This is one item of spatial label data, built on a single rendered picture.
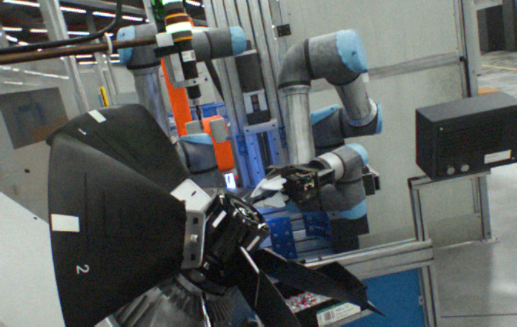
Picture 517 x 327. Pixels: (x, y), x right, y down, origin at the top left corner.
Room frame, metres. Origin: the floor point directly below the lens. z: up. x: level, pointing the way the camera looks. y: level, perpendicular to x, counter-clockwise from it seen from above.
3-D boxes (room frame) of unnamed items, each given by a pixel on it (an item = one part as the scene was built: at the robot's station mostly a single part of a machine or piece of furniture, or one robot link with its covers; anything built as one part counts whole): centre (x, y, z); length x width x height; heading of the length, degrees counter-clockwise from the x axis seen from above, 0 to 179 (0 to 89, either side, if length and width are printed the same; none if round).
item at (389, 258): (1.14, -0.01, 0.82); 0.90 x 0.04 x 0.08; 90
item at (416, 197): (1.13, -0.44, 0.96); 0.03 x 0.03 x 0.20; 0
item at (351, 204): (1.04, -0.21, 1.08); 0.11 x 0.08 x 0.11; 67
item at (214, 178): (1.54, 0.22, 1.09); 0.15 x 0.15 x 0.10
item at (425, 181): (1.13, -0.54, 1.04); 0.24 x 0.03 x 0.03; 90
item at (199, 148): (1.53, 0.23, 1.20); 0.13 x 0.12 x 0.14; 115
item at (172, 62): (0.77, 0.10, 1.50); 0.09 x 0.07 x 0.10; 125
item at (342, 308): (0.97, -0.08, 0.85); 0.22 x 0.17 x 0.07; 105
